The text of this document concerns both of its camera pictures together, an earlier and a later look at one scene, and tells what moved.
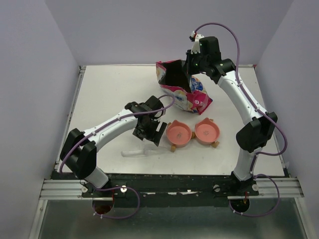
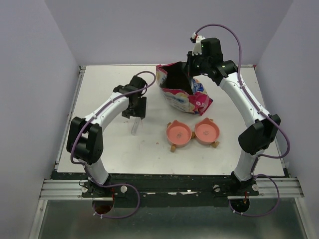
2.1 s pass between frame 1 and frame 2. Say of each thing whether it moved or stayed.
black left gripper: moved
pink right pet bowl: stayed
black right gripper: stayed
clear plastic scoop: moved
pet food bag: stayed
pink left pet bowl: stayed
